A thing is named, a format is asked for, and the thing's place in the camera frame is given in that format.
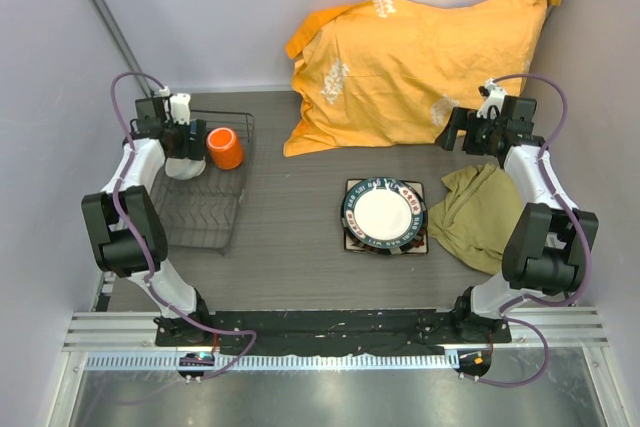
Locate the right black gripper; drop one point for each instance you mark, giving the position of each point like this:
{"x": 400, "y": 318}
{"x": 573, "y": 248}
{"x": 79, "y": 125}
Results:
{"x": 465, "y": 120}

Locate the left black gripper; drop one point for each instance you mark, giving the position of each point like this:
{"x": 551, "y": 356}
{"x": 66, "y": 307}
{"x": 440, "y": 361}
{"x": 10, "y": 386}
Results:
{"x": 190, "y": 149}

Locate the orange cup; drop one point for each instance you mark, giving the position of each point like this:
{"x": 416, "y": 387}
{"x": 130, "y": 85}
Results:
{"x": 225, "y": 148}

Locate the white ribbed bowl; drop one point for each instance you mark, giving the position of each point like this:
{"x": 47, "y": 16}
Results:
{"x": 184, "y": 169}

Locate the white round plate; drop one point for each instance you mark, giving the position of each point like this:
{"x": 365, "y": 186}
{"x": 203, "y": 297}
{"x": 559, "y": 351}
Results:
{"x": 384, "y": 214}

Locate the black rimmed round plate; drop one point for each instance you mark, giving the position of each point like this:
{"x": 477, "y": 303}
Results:
{"x": 420, "y": 237}

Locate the square floral plate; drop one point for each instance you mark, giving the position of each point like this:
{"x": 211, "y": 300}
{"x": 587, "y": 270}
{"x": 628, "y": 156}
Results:
{"x": 422, "y": 187}

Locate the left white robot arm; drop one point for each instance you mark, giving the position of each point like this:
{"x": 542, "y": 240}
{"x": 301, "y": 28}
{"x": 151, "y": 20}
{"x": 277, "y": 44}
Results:
{"x": 125, "y": 231}

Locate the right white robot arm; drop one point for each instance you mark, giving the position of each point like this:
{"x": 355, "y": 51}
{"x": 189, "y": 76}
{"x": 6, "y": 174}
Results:
{"x": 547, "y": 258}

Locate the olive green cloth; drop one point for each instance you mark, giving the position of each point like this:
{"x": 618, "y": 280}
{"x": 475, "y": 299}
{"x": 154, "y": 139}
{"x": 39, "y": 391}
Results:
{"x": 477, "y": 216}

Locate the orange pillowcase cloth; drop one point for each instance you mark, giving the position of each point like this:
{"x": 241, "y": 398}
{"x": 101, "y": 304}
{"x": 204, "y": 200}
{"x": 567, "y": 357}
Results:
{"x": 386, "y": 72}

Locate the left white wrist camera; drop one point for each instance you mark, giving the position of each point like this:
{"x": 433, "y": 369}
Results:
{"x": 177, "y": 105}

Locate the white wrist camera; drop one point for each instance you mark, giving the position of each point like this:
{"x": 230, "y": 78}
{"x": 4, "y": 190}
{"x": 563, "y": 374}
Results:
{"x": 494, "y": 96}
{"x": 177, "y": 105}

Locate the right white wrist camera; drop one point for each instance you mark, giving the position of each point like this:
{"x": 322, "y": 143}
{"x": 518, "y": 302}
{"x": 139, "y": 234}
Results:
{"x": 494, "y": 96}

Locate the black wire dish rack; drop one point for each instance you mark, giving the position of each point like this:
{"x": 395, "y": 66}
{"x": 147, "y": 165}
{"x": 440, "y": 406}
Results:
{"x": 201, "y": 213}

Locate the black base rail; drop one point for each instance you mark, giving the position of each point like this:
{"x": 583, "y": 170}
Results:
{"x": 332, "y": 333}

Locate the white cable duct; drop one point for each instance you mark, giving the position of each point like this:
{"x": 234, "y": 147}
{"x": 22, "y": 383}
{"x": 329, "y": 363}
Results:
{"x": 183, "y": 361}

